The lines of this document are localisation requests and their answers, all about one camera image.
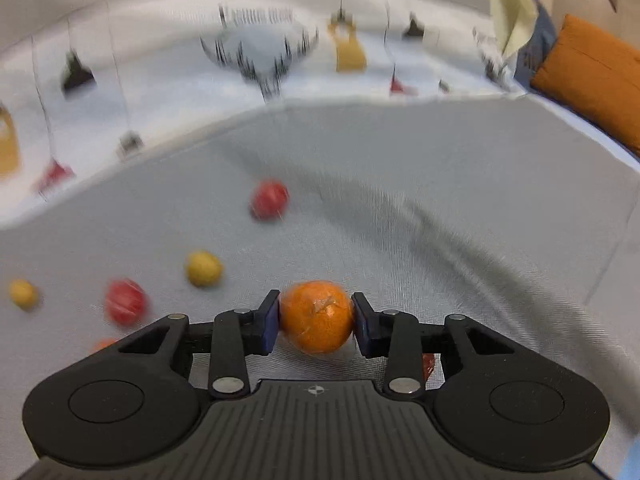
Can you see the small yellow fruit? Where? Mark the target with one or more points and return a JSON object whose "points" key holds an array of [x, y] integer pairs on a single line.
{"points": [[23, 294], [204, 269]]}

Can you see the plastic-wrapped orange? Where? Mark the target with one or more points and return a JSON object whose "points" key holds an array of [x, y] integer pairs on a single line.
{"points": [[105, 345], [316, 317]]}

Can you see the red fruit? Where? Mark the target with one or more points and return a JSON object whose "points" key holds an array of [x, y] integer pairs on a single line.
{"points": [[270, 200], [126, 302]]}

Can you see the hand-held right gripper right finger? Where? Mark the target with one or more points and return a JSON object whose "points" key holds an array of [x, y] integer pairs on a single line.
{"points": [[362, 325]]}

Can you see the orange cushion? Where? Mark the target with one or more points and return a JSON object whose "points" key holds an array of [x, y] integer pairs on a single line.
{"points": [[595, 72]]}

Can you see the deer printed white cloth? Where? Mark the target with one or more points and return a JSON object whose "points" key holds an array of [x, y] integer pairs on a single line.
{"points": [[165, 95]]}

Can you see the blue cloth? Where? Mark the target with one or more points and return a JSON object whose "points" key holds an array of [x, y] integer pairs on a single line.
{"points": [[542, 35]]}

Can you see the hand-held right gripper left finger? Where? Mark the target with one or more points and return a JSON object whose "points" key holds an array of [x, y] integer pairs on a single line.
{"points": [[270, 321]]}

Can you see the dark red date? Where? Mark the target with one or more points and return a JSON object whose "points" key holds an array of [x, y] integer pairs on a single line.
{"points": [[428, 366]]}

